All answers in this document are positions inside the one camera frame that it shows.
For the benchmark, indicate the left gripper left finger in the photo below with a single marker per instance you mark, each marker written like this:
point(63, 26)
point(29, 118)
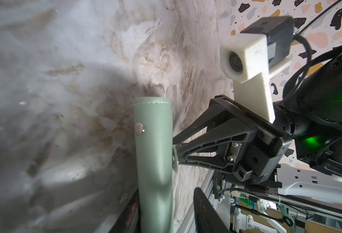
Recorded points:
point(129, 219)

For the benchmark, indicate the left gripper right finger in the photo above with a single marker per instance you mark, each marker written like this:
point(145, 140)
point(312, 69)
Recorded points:
point(206, 218)

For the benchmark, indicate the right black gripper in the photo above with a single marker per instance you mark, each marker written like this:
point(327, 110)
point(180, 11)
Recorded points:
point(231, 139)

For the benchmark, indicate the green card holder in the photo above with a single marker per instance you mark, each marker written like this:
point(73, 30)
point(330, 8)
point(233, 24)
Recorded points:
point(153, 127)

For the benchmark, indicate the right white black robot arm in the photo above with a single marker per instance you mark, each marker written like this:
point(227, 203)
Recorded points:
point(299, 154)

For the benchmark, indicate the aluminium rail frame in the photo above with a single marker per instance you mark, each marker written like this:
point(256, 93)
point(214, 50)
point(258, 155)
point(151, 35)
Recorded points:
point(292, 201)

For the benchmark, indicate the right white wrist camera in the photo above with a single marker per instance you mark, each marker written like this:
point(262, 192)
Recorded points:
point(254, 56)

